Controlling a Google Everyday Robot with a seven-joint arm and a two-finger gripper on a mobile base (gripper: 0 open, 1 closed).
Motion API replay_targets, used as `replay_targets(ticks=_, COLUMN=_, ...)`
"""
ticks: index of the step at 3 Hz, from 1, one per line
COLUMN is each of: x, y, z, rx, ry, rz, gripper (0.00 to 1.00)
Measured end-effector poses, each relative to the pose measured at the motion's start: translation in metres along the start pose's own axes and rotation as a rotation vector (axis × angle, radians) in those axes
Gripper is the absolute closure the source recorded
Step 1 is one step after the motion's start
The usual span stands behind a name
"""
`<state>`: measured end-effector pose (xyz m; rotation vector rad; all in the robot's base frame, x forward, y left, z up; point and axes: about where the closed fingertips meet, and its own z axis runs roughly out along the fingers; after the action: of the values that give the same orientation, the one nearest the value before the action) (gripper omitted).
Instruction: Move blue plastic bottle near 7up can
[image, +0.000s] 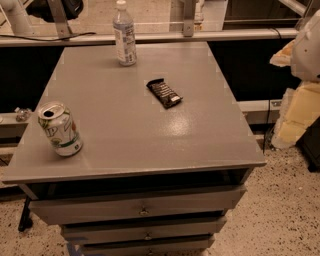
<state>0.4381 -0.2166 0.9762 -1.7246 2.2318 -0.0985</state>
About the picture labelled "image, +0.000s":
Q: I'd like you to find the top grey drawer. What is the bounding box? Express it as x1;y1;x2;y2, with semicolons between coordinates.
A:
30;185;246;225

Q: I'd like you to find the clear plastic water bottle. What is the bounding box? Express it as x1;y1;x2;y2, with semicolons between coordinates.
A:
113;0;137;66

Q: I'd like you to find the bottom grey drawer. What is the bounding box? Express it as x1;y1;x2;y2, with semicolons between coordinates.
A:
81;235;214;256

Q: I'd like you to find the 7up soda can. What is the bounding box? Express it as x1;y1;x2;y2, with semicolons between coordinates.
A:
38;101;83;157

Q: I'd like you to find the metal bracket centre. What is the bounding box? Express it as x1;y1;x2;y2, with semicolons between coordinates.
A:
182;0;196;37

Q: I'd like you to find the grey metal rail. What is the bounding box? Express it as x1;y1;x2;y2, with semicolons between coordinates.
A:
0;28;298;47

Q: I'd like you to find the black snack bar wrapper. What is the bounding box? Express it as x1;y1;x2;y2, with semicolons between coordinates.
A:
146;78;182;109

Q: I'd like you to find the grey drawer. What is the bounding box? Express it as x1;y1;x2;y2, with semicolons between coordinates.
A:
30;185;246;225
62;214;226;245
81;235;214;256

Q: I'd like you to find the black cable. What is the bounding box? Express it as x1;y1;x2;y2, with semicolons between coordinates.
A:
0;31;97;42

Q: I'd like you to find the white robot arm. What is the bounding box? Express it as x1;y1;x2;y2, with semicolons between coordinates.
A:
291;10;320;82

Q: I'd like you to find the grey drawer cabinet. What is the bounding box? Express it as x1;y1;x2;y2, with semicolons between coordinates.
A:
1;41;267;256

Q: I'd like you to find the small crumpled clear object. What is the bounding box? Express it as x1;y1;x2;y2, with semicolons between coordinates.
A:
15;107;32;122

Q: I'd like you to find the metal bracket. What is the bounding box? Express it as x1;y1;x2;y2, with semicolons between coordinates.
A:
47;0;72;38
182;0;196;37

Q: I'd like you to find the metal bracket left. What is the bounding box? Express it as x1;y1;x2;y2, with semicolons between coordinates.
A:
47;0;72;38

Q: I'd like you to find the middle grey drawer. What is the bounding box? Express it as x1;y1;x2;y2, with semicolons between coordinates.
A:
62;214;226;245

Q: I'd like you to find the black table leg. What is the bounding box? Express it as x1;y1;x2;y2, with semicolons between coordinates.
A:
18;197;33;232

